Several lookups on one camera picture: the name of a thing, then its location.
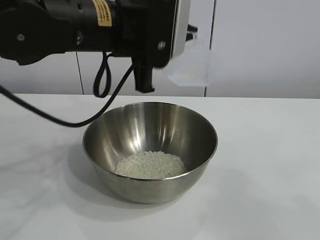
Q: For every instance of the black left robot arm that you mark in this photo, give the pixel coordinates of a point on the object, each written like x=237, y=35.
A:
x=50, y=30

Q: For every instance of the stainless steel mixing bowl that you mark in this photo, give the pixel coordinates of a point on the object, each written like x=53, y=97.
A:
x=150, y=192

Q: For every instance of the white uncooked rice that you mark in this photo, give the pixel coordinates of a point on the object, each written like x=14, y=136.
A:
x=150, y=165

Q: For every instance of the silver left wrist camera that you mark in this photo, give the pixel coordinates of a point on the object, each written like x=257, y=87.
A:
x=181, y=30

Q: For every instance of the clear plastic measuring cup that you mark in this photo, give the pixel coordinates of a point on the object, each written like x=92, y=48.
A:
x=195, y=62

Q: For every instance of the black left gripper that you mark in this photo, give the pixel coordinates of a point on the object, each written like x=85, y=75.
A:
x=142, y=30

